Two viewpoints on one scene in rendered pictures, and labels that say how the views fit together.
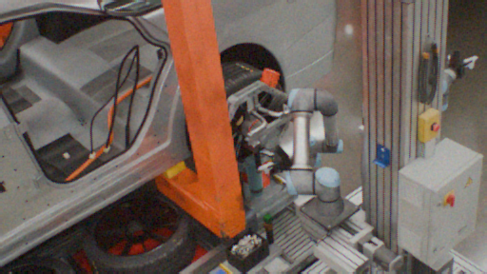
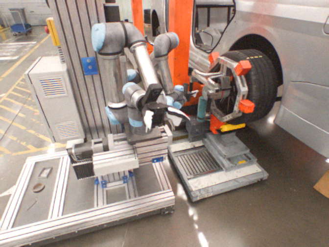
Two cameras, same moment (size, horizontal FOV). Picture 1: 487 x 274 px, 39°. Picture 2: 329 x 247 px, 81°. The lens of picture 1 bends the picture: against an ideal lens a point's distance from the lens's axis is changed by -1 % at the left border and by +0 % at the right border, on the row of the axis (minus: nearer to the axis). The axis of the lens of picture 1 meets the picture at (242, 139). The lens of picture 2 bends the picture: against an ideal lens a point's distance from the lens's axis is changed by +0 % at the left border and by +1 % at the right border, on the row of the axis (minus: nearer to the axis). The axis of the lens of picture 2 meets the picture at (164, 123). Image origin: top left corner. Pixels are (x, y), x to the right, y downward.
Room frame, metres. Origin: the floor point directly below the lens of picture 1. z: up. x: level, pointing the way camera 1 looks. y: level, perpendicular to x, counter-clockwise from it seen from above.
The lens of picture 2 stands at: (3.33, -1.77, 1.58)
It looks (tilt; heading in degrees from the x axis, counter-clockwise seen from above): 34 degrees down; 107
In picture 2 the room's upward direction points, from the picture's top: straight up
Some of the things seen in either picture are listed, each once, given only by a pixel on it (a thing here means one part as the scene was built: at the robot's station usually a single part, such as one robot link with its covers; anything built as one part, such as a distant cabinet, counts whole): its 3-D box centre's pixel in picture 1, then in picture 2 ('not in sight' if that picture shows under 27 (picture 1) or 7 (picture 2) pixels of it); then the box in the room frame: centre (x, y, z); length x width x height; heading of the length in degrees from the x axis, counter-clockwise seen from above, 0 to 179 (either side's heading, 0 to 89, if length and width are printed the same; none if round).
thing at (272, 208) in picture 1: (253, 200); (227, 149); (3.52, -0.01, 0.13); 0.50 x 0.36 x 0.10; 126
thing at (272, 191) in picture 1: (244, 183); (228, 134); (3.49, 0.03, 0.32); 0.40 x 0.30 x 0.28; 126
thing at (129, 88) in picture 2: (441, 84); (134, 94); (2.98, -1.08, 1.21); 0.11 x 0.08 x 0.09; 138
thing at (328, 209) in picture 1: (329, 200); not in sight; (2.59, -0.39, 0.87); 0.15 x 0.15 x 0.10
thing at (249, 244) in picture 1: (247, 250); not in sight; (2.68, 0.06, 0.51); 0.20 x 0.14 x 0.13; 127
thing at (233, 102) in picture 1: (252, 127); (223, 90); (3.35, -0.07, 0.85); 0.54 x 0.07 x 0.54; 126
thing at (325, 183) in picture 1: (326, 183); (129, 79); (2.60, -0.38, 0.98); 0.13 x 0.12 x 0.14; 75
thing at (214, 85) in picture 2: (275, 103); (220, 76); (3.31, -0.22, 1.03); 0.19 x 0.18 x 0.11; 36
